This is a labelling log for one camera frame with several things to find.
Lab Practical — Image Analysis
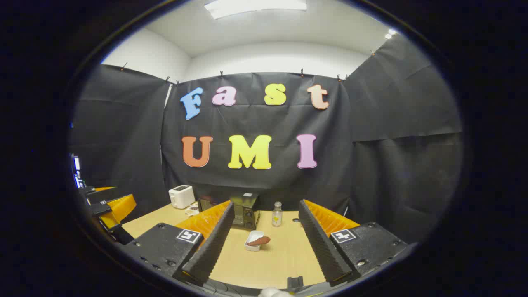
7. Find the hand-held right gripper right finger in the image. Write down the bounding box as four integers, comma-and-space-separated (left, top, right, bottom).
298, 199, 409, 287

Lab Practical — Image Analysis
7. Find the white rectangular plastic tray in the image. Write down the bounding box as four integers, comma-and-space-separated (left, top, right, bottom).
245, 230, 265, 252

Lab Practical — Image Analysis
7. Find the thin black cable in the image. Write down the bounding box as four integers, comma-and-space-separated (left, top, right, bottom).
186, 280, 245, 296

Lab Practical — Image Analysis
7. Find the black electric oven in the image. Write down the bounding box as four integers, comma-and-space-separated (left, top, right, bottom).
198, 193, 261, 230

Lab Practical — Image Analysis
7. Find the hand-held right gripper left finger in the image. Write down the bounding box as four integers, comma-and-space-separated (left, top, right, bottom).
123, 200, 236, 286

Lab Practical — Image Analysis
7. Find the ceiling light panel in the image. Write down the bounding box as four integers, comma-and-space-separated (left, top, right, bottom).
204, 0, 308, 19

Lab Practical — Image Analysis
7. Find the white toaster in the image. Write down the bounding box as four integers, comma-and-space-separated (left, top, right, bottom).
168, 185, 196, 209

